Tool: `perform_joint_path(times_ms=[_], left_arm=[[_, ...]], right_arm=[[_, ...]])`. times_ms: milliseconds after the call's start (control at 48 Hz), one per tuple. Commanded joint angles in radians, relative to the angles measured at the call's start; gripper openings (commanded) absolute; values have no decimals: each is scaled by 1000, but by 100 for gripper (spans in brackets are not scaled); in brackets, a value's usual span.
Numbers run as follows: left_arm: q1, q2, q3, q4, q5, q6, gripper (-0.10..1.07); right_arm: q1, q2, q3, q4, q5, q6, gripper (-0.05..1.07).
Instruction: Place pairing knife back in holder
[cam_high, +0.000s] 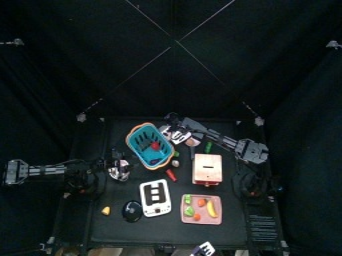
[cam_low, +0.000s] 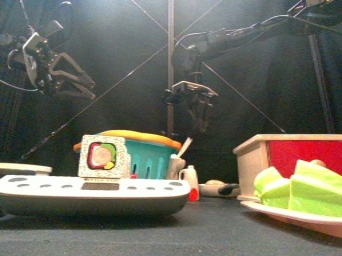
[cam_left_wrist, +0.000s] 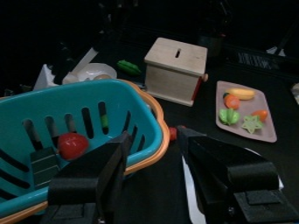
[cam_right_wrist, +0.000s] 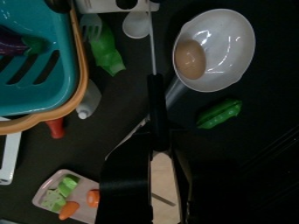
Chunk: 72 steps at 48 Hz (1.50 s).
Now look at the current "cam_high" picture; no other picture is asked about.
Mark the green toy pear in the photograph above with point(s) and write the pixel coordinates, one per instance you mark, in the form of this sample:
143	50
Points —
189	211

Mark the pink toy bowl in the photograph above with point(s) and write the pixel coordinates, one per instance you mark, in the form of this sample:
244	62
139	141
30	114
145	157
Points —
121	169

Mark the white purple patterned object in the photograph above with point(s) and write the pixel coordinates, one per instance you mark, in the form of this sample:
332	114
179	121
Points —
204	249

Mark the red toy pepper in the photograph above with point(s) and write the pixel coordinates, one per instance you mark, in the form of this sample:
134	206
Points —
171	175

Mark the yellow toy banana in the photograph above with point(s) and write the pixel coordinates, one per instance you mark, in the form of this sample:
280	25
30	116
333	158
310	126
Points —
213	209

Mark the small green toy block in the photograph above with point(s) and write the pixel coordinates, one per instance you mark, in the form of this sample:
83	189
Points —
188	199

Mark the black round dish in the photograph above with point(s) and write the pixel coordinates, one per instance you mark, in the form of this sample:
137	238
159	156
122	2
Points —
133	213

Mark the green toy vegetable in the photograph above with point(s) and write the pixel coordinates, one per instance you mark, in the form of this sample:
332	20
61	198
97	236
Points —
208	147

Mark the yellow toy cheese wedge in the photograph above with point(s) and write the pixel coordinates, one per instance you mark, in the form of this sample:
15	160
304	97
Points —
106	211

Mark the pink toy tray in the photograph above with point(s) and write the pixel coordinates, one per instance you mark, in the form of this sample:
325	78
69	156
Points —
205	220

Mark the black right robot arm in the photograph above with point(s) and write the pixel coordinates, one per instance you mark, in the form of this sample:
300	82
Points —
252	150

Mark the small green toy piece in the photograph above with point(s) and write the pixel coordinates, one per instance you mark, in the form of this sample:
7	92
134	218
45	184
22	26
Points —
177	154

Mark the white grey toy knife holder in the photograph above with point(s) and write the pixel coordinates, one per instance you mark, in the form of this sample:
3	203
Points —
165	130

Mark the teal basket with orange rim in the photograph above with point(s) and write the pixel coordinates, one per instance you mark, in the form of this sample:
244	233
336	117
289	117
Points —
141	156

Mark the pale toy toaster box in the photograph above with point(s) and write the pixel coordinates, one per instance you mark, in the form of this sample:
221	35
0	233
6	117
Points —
208	167

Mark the grey frame clamp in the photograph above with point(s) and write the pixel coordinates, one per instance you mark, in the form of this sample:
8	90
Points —
333	44
258	121
81	117
17	42

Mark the orange toy tomato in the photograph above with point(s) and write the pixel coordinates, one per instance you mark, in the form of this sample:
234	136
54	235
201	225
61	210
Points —
202	202

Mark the black printed label plate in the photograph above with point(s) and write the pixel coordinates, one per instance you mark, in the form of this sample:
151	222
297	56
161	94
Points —
262	228

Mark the red toy ball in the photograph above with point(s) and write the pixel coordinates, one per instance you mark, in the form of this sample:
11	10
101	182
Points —
155	145

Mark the white toy pan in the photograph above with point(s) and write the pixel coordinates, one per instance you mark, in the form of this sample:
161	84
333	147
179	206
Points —
194	142

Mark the small orange toy carrot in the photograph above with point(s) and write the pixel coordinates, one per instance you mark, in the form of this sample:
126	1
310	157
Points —
197	217

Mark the silver toy egg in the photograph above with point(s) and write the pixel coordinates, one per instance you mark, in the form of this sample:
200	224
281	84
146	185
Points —
175	163

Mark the purple toy item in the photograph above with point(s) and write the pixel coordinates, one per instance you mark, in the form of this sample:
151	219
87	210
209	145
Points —
154	161

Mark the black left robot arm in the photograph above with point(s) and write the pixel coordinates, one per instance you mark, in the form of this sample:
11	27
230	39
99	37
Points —
45	170

